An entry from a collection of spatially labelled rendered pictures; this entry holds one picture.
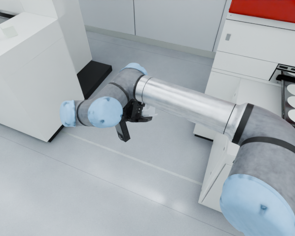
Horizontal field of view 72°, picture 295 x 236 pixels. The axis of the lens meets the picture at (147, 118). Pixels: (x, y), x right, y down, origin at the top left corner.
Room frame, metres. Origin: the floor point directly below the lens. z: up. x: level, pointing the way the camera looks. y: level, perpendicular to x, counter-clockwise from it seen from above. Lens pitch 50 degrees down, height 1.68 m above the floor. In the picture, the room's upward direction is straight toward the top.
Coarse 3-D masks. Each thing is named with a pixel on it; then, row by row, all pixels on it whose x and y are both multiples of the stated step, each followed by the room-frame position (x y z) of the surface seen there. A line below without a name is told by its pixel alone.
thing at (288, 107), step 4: (284, 84) 0.92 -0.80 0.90; (288, 84) 0.92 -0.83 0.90; (284, 88) 0.88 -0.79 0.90; (284, 92) 0.85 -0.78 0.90; (288, 92) 0.85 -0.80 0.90; (284, 96) 0.82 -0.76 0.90; (288, 96) 0.82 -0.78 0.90; (284, 100) 0.79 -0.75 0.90; (288, 104) 0.75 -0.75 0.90; (288, 108) 0.73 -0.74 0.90; (292, 108) 0.73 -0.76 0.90; (288, 116) 0.67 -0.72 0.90; (288, 120) 0.64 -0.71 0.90; (292, 120) 0.64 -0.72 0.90
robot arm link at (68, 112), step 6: (66, 102) 0.39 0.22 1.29; (72, 102) 0.39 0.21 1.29; (78, 102) 0.40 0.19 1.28; (60, 108) 0.39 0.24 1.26; (66, 108) 0.37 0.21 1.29; (72, 108) 0.37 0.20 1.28; (60, 114) 0.38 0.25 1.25; (66, 114) 0.36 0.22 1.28; (72, 114) 0.36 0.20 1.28; (66, 120) 0.35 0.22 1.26; (72, 120) 0.35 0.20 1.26; (78, 120) 0.35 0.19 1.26; (66, 126) 0.34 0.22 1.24; (72, 126) 0.35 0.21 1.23
